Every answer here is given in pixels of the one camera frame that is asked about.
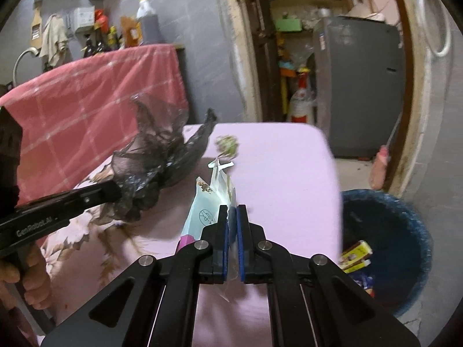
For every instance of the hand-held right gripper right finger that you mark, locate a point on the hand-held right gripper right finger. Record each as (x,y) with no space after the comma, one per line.
(241,253)

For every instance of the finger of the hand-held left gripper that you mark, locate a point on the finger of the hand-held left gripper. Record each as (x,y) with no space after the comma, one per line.
(94,198)

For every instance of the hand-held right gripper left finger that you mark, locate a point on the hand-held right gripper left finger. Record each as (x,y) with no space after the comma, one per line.
(225,253)

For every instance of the white and light-blue packet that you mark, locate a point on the white and light-blue packet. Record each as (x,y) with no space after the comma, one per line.
(202,217)

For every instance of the black plastic bag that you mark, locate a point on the black plastic bag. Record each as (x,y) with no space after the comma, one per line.
(152,166)

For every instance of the yellow paper box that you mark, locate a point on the yellow paper box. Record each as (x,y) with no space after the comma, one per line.
(356,255)

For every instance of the blue trash bin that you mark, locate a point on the blue trash bin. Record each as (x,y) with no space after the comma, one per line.
(398,231)

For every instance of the person's left hand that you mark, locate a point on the person's left hand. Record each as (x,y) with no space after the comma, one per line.
(36,282)

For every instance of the floral blanket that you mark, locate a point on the floral blanket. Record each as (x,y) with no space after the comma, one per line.
(72,238)

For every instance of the pink bedsheet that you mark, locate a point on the pink bedsheet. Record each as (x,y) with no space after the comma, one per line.
(282,188)

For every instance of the crumpled green wrapper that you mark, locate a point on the crumpled green wrapper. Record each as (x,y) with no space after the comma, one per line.
(228,145)

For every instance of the pink checked cloth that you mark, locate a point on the pink checked cloth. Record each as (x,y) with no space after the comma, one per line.
(90,90)

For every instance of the dark glass bottle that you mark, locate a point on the dark glass bottle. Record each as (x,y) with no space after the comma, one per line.
(102,45)
(88,48)

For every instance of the white sack with red label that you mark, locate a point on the white sack with red label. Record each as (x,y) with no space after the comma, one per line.
(302,106)

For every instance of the pink bottle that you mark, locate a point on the pink bottle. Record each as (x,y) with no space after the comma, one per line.
(379,170)

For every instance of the metal faucet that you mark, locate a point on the metal faucet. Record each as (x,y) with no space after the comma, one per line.
(30,50)

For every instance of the beige towel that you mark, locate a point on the beige towel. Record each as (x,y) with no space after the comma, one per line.
(54,39)

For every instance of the orange oil bottle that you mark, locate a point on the orange oil bottle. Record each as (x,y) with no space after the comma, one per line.
(131,34)

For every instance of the red rooster figure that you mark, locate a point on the red rooster figure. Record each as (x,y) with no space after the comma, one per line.
(101,20)

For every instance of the red and white spray bottle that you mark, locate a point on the red and white spray bottle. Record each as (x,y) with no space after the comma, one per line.
(303,83)

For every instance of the white electrical box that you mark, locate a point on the white electrical box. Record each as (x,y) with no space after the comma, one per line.
(84,18)

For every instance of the orange toy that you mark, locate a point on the orange toy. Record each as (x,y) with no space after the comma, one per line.
(287,67)

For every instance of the grey refrigerator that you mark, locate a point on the grey refrigerator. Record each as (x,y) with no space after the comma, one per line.
(358,90)

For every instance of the green box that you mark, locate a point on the green box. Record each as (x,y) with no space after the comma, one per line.
(288,25)

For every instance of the metal pot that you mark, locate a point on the metal pot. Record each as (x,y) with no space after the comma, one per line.
(324,12)

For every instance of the wooden shelf unit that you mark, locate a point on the wooden shelf unit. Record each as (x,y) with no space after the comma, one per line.
(311,1)

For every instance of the wooden door frame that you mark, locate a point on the wooden door frame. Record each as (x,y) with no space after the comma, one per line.
(412,115)

